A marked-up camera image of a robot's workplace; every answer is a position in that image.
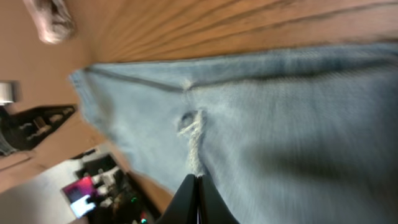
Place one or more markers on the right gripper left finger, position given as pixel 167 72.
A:
pixel 183 209

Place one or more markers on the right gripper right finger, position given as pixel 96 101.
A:
pixel 211 207

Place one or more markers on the blue denim jeans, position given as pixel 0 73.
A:
pixel 288 136

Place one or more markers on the folded beige trousers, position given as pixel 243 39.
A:
pixel 52 19

